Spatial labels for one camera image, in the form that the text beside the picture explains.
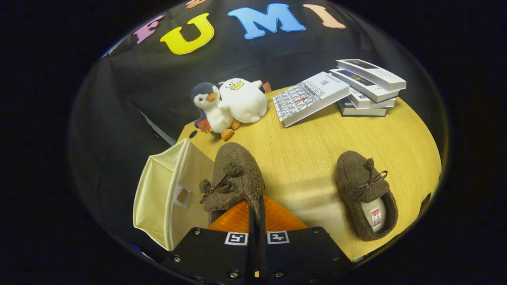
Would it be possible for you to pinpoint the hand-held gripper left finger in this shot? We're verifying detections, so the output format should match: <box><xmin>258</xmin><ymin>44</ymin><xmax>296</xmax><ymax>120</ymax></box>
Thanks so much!
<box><xmin>162</xmin><ymin>196</ymin><xmax>256</xmax><ymax>285</ymax></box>

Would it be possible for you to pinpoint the beige fabric storage box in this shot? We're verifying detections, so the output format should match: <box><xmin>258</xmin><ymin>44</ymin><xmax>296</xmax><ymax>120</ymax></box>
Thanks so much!
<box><xmin>133</xmin><ymin>139</ymin><xmax>216</xmax><ymax>252</ymax></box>

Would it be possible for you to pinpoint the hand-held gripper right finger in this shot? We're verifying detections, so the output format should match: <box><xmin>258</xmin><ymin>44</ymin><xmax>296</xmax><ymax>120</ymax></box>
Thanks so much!
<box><xmin>258</xmin><ymin>195</ymin><xmax>353</xmax><ymax>285</ymax></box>

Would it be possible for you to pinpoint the grey book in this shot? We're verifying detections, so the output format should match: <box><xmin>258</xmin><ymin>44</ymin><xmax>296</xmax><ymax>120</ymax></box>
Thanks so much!
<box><xmin>337</xmin><ymin>99</ymin><xmax>388</xmax><ymax>117</ymax></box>

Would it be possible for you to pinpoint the brown fuzzy shoe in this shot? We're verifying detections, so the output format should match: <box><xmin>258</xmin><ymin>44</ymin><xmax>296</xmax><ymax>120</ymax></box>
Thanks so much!
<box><xmin>336</xmin><ymin>150</ymin><xmax>398</xmax><ymax>242</ymax></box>
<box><xmin>199</xmin><ymin>142</ymin><xmax>265</xmax><ymax>227</ymax></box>

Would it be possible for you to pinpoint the blue white penguin plush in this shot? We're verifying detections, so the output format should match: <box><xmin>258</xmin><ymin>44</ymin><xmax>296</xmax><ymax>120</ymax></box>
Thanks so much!
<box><xmin>191</xmin><ymin>82</ymin><xmax>241</xmax><ymax>141</ymax></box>

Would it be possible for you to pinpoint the white book blue cover picture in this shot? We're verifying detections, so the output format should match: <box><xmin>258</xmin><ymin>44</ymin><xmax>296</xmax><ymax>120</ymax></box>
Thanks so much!
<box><xmin>330</xmin><ymin>68</ymin><xmax>400</xmax><ymax>103</ymax></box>

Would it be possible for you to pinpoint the black backdrop cloth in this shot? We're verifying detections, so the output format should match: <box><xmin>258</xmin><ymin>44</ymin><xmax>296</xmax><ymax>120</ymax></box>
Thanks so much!
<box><xmin>69</xmin><ymin>0</ymin><xmax>448</xmax><ymax>258</ymax></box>

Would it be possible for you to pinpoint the thin white book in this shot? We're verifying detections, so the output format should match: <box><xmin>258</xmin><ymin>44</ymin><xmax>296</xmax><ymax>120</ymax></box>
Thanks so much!
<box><xmin>349</xmin><ymin>88</ymin><xmax>396</xmax><ymax>109</ymax></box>

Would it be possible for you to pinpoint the patterned white book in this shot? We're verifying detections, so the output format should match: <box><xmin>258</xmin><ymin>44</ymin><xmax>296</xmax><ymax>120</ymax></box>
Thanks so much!
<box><xmin>273</xmin><ymin>71</ymin><xmax>351</xmax><ymax>128</ymax></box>

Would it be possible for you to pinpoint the white book dark cover picture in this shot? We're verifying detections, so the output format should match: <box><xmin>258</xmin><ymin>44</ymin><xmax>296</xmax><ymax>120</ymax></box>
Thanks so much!
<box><xmin>336</xmin><ymin>59</ymin><xmax>407</xmax><ymax>91</ymax></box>

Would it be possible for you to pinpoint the white duck plush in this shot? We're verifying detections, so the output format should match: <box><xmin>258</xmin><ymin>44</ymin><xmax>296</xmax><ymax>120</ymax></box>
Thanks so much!
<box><xmin>218</xmin><ymin>78</ymin><xmax>269</xmax><ymax>124</ymax></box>

